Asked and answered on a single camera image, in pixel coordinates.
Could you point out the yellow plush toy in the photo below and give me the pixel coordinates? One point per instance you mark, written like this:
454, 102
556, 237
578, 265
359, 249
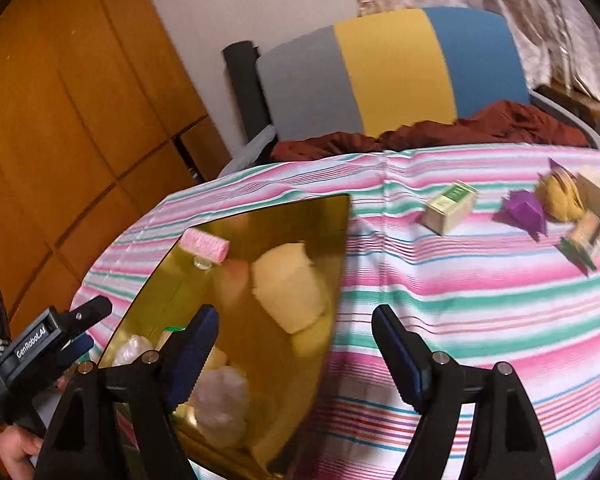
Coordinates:
562, 200

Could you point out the dark red cloth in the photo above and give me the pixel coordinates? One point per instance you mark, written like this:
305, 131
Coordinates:
505, 125

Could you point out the striped pink green tablecloth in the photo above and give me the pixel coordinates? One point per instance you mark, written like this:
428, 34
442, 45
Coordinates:
455, 285

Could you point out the wooden side shelf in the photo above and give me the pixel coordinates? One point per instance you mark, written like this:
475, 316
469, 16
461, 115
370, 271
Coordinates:
587, 102

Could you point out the pink hair roller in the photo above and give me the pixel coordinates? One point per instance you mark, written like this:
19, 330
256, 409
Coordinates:
207, 246

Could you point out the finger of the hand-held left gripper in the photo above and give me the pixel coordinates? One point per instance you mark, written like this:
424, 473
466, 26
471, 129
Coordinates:
77, 350
85, 315

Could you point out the small green cream box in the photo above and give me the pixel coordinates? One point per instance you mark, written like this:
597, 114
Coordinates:
450, 207

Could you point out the black rolled mat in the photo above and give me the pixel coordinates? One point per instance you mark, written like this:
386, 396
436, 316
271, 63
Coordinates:
242, 85

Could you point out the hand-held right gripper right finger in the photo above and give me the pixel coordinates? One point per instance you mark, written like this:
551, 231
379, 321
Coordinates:
400, 360

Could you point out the person's left hand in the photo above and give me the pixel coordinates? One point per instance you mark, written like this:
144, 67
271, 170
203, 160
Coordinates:
15, 450

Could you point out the purple packet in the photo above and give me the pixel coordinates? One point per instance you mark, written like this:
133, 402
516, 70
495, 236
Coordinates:
522, 212

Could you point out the wooden wardrobe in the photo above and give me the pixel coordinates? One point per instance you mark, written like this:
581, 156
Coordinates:
80, 110

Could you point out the long cream box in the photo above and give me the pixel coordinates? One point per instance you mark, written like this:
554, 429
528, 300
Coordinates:
597, 185

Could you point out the grey yellow blue chair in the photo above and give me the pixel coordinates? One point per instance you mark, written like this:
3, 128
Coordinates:
390, 70

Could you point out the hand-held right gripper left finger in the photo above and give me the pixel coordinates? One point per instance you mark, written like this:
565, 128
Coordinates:
195, 355

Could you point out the gold metal tin box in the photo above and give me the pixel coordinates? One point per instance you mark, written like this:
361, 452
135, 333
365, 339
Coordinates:
300, 385

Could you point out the clear plastic item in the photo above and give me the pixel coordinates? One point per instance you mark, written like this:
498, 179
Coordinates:
220, 400
132, 350

